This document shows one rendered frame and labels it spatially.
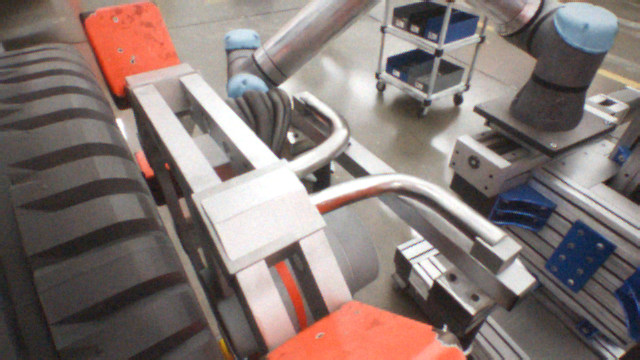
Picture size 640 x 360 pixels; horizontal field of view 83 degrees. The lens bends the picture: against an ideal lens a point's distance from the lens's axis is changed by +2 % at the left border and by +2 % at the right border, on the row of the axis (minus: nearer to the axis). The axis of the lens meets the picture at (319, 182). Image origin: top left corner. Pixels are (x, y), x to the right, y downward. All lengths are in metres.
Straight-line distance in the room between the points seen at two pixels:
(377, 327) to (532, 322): 1.18
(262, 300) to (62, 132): 0.13
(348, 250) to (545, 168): 0.65
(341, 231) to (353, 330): 0.29
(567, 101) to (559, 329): 0.72
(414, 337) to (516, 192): 0.83
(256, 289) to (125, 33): 0.31
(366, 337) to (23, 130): 0.19
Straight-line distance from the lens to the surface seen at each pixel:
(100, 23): 0.44
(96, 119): 0.23
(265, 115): 0.47
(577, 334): 1.40
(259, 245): 0.21
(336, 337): 0.20
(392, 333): 0.18
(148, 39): 0.44
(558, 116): 0.97
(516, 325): 1.33
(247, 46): 0.79
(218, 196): 0.23
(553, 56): 0.93
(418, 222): 0.42
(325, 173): 0.65
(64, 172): 0.20
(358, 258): 0.48
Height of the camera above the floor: 1.27
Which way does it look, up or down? 42 degrees down
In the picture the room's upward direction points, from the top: straight up
